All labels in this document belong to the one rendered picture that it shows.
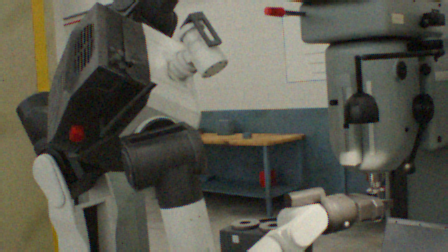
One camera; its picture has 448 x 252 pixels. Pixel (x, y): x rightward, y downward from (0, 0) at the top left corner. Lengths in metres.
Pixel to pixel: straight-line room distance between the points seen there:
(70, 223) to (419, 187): 1.05
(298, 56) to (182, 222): 5.73
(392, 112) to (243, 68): 6.07
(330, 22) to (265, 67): 5.76
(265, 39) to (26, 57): 4.77
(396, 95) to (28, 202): 1.87
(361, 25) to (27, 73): 1.78
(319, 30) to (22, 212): 1.78
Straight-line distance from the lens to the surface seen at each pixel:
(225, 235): 1.63
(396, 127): 1.25
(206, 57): 1.10
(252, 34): 7.15
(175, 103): 1.09
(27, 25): 2.64
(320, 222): 1.19
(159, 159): 1.00
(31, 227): 2.65
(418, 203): 1.75
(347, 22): 1.23
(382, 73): 1.24
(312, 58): 6.54
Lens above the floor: 1.54
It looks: 4 degrees down
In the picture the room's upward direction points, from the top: 4 degrees counter-clockwise
